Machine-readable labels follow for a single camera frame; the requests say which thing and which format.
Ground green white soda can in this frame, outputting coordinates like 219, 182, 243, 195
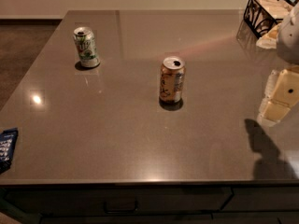
73, 27, 100, 68

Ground orange soda can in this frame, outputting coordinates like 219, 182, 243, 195
159, 56, 186, 104

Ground blue snack bag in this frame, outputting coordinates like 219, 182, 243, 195
0, 128, 19, 174

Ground cabinet drawer with handle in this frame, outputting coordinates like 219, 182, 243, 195
5, 187, 232, 217

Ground white napkins in basket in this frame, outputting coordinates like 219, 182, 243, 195
256, 0, 293, 49

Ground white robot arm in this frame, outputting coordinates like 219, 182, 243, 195
257, 4, 299, 127

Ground black wire basket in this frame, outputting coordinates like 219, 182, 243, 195
243, 0, 294, 38

